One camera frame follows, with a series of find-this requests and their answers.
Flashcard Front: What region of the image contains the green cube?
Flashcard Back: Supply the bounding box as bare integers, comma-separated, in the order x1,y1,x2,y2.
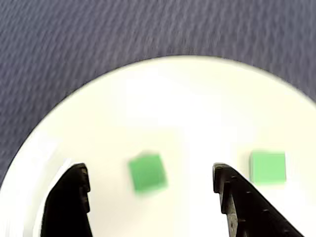
127,152,170,195
248,150,287,185

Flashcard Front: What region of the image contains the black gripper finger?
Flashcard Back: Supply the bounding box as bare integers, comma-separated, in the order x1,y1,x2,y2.
212,162,306,237
40,162,94,237

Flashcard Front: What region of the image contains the white round plate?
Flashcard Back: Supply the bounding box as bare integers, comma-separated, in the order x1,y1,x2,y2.
0,55,316,237

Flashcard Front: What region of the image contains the blue woven tablecloth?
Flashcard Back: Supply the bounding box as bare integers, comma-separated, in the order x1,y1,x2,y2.
0,0,316,188

